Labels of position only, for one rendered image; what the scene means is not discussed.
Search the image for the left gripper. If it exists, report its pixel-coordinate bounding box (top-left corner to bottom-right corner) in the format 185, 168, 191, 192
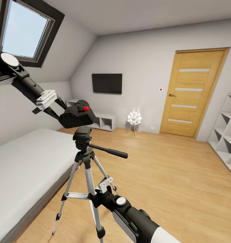
23, 84, 67, 120

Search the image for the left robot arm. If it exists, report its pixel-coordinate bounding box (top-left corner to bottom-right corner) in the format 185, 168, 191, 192
0, 52, 67, 120

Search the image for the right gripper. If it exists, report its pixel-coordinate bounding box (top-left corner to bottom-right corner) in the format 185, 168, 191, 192
89, 186, 113, 208

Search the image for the camera tripod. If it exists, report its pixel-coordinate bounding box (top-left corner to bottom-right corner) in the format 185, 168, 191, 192
52, 126, 128, 243

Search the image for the digital camera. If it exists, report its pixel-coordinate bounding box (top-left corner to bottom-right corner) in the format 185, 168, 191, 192
58, 100, 95, 129

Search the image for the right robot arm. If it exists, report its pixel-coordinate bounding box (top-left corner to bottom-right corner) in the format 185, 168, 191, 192
89, 177, 181, 243

